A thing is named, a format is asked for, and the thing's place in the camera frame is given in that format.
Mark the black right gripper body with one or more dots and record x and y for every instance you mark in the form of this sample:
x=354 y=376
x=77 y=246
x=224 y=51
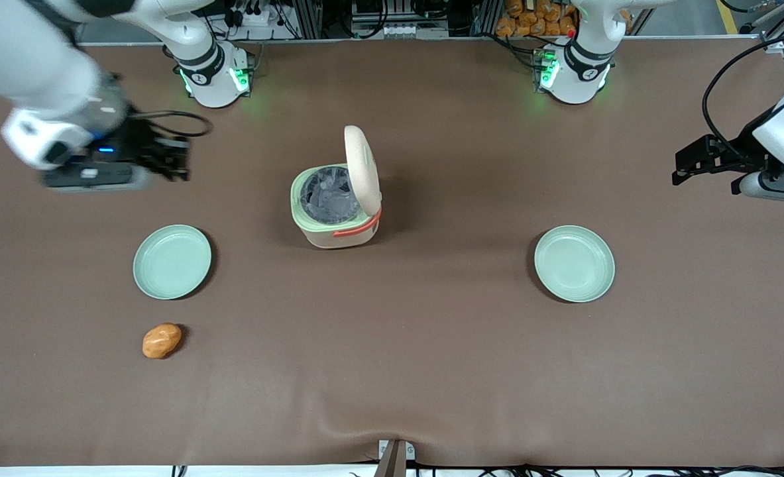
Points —
x=141 y=144

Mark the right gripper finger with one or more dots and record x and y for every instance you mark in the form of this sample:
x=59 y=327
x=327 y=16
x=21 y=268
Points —
x=169 y=169
x=169 y=147

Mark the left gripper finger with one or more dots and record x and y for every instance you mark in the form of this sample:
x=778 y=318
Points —
x=703 y=151
x=700 y=173

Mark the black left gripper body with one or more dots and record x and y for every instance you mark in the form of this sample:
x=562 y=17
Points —
x=740 y=150

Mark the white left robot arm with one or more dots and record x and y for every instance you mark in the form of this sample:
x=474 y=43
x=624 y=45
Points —
x=574 y=85

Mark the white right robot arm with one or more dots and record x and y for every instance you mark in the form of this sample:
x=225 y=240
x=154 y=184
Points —
x=27 y=59

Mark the light green round plate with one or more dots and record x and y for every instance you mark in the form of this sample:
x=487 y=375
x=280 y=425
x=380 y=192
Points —
x=171 y=262
x=574 y=264

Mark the orange-brown bread roll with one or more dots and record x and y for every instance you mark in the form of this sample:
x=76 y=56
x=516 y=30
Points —
x=162 y=340

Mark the pile of orange bread rolls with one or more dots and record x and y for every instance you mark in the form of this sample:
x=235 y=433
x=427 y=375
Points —
x=531 y=23

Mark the grey power strip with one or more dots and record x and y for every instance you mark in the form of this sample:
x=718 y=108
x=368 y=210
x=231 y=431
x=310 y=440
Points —
x=401 y=30

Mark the brown table mat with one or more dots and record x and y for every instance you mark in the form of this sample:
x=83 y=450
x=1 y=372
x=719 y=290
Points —
x=431 y=358

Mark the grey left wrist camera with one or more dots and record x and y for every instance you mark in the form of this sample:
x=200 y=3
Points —
x=773 y=187

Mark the aluminium frame profile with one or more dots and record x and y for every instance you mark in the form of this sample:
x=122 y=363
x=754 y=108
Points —
x=779 y=23

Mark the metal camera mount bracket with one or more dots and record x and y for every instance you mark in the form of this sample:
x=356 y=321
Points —
x=395 y=458

